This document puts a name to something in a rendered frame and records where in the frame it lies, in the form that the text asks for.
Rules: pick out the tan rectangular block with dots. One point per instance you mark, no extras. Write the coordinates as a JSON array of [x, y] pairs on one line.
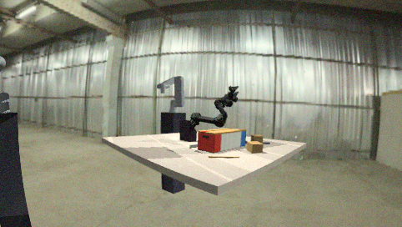
[[254, 147]]

